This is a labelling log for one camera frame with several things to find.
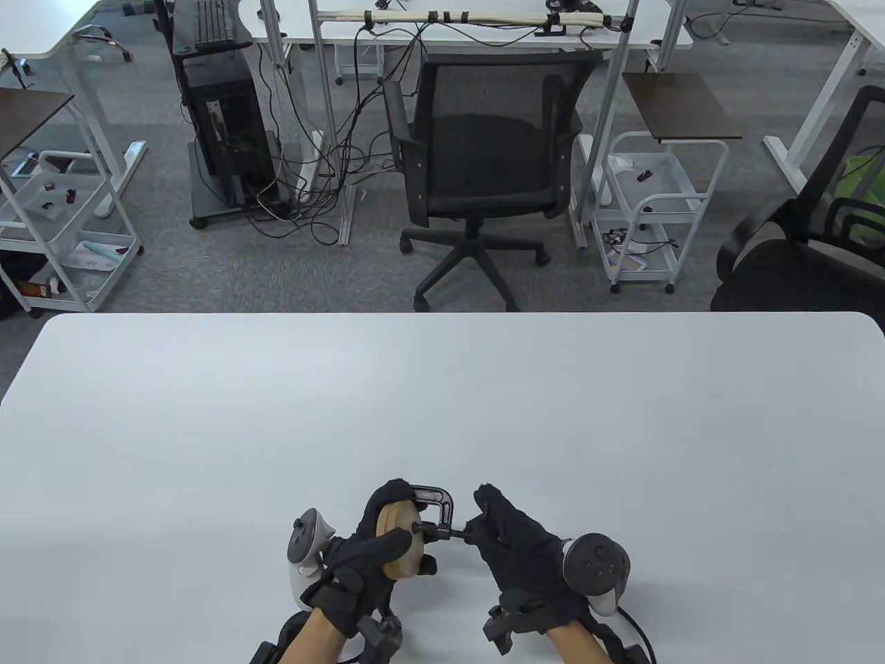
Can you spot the person's right hand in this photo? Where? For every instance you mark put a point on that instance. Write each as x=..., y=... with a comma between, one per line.
x=518, y=553

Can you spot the person's left hand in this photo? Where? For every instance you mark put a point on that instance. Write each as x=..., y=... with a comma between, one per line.
x=352, y=560

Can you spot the round wooden disc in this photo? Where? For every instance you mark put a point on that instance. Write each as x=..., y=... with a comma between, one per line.
x=404, y=564
x=382, y=519

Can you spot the black metal clamp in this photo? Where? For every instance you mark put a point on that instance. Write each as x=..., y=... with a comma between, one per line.
x=442, y=496

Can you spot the person's right forearm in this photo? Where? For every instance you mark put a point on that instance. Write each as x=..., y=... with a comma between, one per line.
x=577, y=647

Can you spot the person's left forearm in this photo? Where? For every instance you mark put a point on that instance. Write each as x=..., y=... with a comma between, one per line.
x=314, y=640

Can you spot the black forearm box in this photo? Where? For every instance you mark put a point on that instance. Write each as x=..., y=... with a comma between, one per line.
x=632, y=655
x=263, y=653

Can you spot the grey white tracking controller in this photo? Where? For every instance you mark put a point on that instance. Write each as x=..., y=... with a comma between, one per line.
x=308, y=536
x=594, y=561

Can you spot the black computer tower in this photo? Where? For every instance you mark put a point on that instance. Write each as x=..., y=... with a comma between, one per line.
x=207, y=211
x=231, y=138

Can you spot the black padded office chair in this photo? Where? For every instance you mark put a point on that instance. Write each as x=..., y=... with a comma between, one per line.
x=781, y=277

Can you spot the white power strip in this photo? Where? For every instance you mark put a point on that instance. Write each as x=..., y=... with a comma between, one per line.
x=309, y=173

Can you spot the white blue paper packet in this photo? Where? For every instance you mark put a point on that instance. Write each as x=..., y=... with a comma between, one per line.
x=97, y=254

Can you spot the black mesh office chair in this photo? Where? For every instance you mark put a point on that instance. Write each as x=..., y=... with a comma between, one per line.
x=484, y=152

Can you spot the white rolling cart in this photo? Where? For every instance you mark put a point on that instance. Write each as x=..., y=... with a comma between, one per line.
x=664, y=176
x=21, y=200

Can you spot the brown wooden tabletop board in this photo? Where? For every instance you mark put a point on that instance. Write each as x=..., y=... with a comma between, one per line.
x=28, y=117
x=681, y=107

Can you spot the lime green bag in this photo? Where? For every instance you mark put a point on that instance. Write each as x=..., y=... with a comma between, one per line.
x=857, y=173

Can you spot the white desk with slanted leg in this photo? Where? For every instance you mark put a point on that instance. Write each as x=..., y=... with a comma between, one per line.
x=826, y=104

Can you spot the black keyboard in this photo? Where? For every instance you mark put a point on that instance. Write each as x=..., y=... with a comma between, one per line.
x=211, y=21

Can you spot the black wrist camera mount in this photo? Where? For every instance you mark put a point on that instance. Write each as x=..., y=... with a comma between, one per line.
x=380, y=636
x=498, y=629

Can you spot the aluminium frame post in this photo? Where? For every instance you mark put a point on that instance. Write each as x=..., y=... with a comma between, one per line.
x=330, y=124
x=608, y=104

